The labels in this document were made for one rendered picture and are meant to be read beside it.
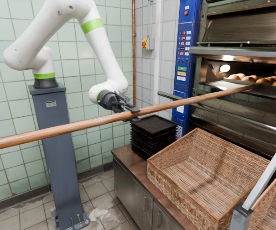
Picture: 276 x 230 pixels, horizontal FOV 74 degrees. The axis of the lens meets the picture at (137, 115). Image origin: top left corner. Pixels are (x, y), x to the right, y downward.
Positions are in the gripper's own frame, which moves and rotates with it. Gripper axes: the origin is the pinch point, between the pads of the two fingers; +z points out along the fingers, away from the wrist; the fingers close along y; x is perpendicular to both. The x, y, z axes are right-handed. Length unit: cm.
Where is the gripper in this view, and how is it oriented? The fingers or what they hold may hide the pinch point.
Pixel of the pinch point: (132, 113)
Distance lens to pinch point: 73.3
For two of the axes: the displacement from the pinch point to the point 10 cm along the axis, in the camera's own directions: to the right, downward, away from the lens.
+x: -8.3, 2.0, -5.2
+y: 0.0, 9.3, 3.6
